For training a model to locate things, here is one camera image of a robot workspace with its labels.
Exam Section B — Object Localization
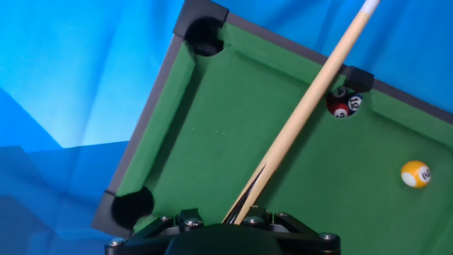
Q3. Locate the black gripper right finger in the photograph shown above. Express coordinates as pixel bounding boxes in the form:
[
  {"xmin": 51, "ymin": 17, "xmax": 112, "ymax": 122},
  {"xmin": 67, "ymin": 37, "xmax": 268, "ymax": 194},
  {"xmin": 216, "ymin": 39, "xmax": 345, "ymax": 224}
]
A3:
[{"xmin": 243, "ymin": 205, "xmax": 341, "ymax": 255}]

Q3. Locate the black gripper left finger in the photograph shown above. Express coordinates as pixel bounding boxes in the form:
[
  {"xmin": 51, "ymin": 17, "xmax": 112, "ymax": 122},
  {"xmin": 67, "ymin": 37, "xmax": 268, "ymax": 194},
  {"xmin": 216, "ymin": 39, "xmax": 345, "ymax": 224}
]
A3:
[{"xmin": 105, "ymin": 208, "xmax": 213, "ymax": 255}]

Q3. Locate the wooden pool cue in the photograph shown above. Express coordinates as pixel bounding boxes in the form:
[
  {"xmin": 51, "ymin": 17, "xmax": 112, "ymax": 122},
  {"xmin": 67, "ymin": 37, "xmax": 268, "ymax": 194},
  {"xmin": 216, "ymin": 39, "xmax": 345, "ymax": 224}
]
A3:
[{"xmin": 222, "ymin": 0, "xmax": 382, "ymax": 225}]

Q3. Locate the yellow striped nine ball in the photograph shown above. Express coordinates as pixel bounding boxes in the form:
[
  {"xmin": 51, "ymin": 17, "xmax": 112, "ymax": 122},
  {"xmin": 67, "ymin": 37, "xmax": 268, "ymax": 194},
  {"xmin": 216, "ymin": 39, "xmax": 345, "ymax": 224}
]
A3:
[{"xmin": 401, "ymin": 160, "xmax": 432, "ymax": 189}]

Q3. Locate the mini green pool table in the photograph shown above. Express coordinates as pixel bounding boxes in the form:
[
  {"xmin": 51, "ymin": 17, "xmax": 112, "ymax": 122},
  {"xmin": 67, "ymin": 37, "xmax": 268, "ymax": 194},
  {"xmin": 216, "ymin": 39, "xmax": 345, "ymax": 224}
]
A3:
[{"xmin": 91, "ymin": 0, "xmax": 453, "ymax": 255}]

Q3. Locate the blue mountain print cloth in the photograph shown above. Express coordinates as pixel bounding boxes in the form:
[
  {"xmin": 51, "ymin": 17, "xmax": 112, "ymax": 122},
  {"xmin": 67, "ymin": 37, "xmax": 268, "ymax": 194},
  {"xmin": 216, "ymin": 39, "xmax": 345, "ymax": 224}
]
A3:
[{"xmin": 0, "ymin": 0, "xmax": 453, "ymax": 255}]

